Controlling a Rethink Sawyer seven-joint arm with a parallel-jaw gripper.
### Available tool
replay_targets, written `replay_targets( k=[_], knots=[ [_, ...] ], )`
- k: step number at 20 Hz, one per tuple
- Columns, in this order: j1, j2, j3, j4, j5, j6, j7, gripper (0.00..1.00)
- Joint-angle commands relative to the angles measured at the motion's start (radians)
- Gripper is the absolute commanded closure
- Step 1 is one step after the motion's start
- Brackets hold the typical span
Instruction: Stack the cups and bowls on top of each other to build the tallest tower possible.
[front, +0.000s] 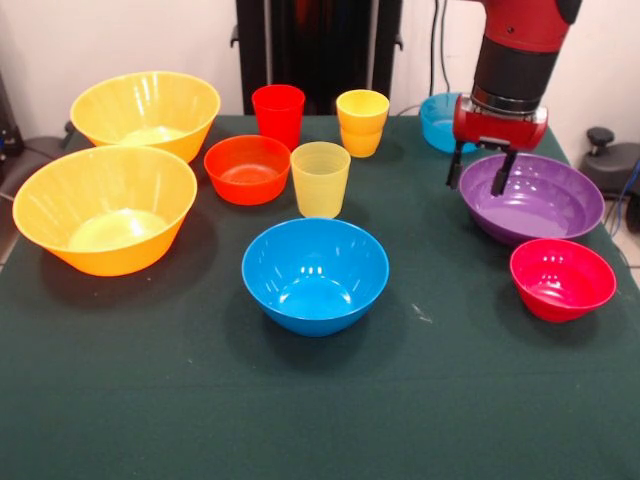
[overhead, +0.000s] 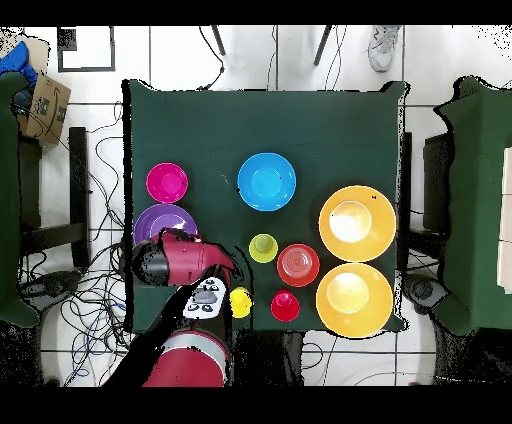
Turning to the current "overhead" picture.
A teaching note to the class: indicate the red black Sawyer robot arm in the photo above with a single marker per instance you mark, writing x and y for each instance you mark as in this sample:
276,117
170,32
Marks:
188,260

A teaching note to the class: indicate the purple bowl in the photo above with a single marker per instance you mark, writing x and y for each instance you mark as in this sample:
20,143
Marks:
160,220

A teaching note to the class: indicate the blue bowl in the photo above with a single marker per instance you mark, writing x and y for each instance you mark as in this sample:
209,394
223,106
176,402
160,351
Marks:
266,182

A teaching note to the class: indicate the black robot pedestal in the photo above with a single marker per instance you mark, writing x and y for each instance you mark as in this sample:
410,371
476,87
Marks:
272,360

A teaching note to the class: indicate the person's foot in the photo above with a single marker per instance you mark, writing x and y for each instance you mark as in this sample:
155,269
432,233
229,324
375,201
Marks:
383,48

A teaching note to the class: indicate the cardboard box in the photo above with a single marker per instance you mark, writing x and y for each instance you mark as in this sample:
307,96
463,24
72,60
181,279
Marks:
48,108

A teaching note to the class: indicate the green covered side table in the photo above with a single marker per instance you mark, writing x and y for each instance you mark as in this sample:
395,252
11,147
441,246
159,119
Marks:
480,160
8,200

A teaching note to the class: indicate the black metal frame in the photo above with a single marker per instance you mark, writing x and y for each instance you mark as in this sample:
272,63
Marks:
436,180
78,180

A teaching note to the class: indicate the yellow stepped cup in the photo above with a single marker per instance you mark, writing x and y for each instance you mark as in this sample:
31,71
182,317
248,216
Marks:
241,302

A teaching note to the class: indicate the dark green table cloth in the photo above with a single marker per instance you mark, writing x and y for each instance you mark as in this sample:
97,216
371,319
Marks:
260,120

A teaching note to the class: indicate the black tripod leg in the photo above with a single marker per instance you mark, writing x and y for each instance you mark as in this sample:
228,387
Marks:
218,40
322,44

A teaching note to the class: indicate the black tripod base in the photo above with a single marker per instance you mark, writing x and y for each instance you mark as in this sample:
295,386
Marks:
52,286
426,290

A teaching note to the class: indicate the blue cloth bundle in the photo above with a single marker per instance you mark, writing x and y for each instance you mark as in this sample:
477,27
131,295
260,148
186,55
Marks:
16,60

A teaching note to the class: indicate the black square floor frame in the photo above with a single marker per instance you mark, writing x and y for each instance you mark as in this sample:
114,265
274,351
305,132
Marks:
86,70

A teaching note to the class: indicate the pale yellow translucent cup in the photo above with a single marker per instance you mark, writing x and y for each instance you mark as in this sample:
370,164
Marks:
263,248

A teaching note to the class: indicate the large orange bowl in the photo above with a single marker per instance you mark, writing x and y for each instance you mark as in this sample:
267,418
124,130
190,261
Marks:
354,316
357,244

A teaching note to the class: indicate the small pink bowl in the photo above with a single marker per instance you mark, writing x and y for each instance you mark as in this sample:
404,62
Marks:
166,182

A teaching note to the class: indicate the red cup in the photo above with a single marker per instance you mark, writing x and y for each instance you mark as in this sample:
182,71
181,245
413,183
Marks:
284,306

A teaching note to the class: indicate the small red-orange bowl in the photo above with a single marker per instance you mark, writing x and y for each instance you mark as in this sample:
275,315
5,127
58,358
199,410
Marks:
298,264

